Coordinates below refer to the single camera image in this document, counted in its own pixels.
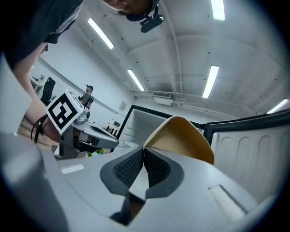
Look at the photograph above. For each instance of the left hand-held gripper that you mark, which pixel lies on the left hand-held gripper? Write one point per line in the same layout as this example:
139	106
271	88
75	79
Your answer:
64	111

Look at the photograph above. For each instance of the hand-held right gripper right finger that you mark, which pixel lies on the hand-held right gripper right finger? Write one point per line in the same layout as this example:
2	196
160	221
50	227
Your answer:
192	192

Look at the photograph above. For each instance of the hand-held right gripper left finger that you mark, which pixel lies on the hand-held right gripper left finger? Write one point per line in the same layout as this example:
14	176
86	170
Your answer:
90	179

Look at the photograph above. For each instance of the tan container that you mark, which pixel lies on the tan container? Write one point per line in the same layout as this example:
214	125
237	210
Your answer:
181	136

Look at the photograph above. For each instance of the white fridge with black frame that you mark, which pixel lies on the white fridge with black frame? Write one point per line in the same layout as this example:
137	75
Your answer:
244	149

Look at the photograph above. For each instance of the person's left forearm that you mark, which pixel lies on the person's left forearm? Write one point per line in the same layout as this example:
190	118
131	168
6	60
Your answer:
34	106

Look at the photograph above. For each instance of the green vegetable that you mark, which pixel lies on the green vegetable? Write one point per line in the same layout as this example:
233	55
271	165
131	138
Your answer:
96	153

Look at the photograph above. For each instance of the black office chair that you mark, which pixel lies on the black office chair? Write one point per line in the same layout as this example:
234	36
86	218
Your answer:
47	90

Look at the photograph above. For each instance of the long ceiling light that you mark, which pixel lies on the long ceiling light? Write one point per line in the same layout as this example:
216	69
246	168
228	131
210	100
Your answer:
277	106
210	81
218	9
136	79
100	33

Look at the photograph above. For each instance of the ceiling air conditioner unit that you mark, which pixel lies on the ceiling air conditioner unit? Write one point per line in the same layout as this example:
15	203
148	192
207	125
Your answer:
162	98

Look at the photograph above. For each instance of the white desk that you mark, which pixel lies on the white desk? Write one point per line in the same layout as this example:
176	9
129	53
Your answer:
36	84

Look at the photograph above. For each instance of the person's dark shirt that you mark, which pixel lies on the person's dark shirt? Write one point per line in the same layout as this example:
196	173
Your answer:
34	25

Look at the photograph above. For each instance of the person's face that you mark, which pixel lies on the person's face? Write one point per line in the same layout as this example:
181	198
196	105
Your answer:
127	5

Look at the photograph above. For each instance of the black head-mounted camera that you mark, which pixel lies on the black head-mounted camera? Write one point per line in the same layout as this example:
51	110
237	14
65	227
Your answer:
150	21

